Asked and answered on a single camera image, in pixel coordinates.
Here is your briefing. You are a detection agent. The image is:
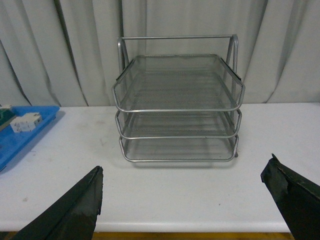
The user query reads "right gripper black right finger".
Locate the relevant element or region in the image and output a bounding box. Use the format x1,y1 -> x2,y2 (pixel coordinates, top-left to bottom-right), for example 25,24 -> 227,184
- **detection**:
260,154 -> 320,240

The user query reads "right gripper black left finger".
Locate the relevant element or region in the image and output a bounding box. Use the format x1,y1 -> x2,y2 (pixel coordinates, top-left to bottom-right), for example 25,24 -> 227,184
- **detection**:
12,166 -> 104,240

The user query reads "silver mesh tray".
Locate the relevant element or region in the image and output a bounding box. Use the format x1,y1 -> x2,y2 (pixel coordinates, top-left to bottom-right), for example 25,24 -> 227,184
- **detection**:
115,110 -> 242,140
112,54 -> 245,113
119,135 -> 239,163

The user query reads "blue plastic tray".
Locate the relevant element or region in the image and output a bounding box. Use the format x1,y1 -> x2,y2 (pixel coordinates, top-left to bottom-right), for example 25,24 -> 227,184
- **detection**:
0,105 -> 60,170

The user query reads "white circuit breaker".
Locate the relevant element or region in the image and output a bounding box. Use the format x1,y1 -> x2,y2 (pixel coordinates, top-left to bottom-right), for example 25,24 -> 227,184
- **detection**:
10,112 -> 43,133

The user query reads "green terminal block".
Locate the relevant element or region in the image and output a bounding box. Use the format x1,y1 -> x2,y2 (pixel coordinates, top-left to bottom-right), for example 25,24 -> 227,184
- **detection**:
0,105 -> 16,131

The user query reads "grey curtain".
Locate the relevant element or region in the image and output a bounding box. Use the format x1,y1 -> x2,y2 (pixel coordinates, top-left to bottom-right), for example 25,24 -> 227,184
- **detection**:
0,0 -> 320,107

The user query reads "silver metal rack frame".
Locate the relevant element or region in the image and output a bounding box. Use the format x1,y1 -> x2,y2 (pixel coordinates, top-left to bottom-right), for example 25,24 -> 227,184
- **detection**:
116,34 -> 241,159

